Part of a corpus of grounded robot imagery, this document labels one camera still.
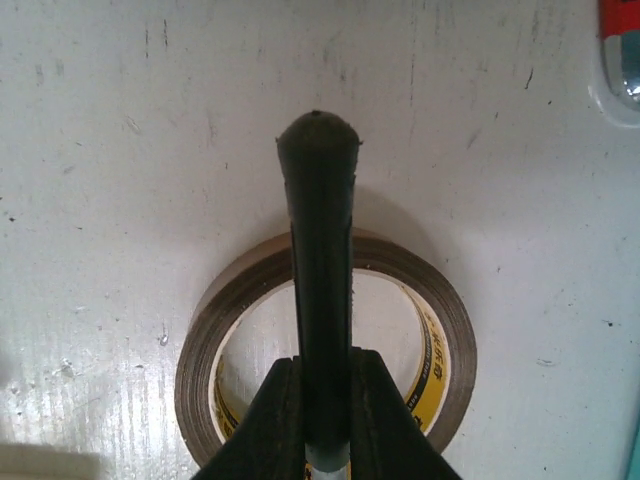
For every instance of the clear teal toolbox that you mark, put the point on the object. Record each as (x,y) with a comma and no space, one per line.
(614,84)

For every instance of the black handled claw hammer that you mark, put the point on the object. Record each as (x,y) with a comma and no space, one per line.
(318,156)

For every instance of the brown packing tape roll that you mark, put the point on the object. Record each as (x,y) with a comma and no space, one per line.
(440,392)

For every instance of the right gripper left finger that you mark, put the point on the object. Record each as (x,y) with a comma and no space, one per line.
(269,442)

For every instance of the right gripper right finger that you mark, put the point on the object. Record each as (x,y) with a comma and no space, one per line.
(386,442)

